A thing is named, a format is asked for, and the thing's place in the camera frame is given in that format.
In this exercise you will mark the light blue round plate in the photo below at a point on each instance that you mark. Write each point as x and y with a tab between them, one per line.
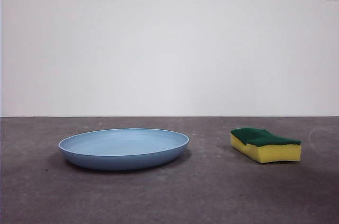
124	155

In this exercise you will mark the yellow sponge with green scourer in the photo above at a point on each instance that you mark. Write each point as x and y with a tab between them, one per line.
275	153

